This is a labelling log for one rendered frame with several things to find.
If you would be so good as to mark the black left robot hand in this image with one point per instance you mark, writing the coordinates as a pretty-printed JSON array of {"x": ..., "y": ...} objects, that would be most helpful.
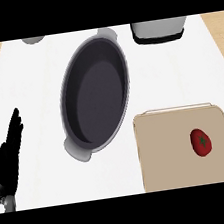
[{"x": 6, "y": 159}]

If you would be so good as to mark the beige tray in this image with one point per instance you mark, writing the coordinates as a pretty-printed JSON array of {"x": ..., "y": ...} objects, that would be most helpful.
[{"x": 177, "y": 155}]

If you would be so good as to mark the white appliance with black base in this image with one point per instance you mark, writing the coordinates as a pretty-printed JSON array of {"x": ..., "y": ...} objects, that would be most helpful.
[{"x": 159, "y": 30}]

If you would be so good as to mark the red tomato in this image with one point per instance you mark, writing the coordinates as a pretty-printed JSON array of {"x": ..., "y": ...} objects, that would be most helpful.
[{"x": 201, "y": 142}]

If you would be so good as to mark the grey round object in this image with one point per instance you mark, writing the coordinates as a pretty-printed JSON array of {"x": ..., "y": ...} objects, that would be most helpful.
[{"x": 33, "y": 40}]

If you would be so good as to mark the dark grey oval pot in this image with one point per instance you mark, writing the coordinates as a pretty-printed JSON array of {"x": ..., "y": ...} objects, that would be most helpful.
[{"x": 96, "y": 92}]

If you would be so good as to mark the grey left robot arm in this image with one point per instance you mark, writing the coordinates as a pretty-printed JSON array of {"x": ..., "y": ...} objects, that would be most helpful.
[{"x": 9, "y": 204}]

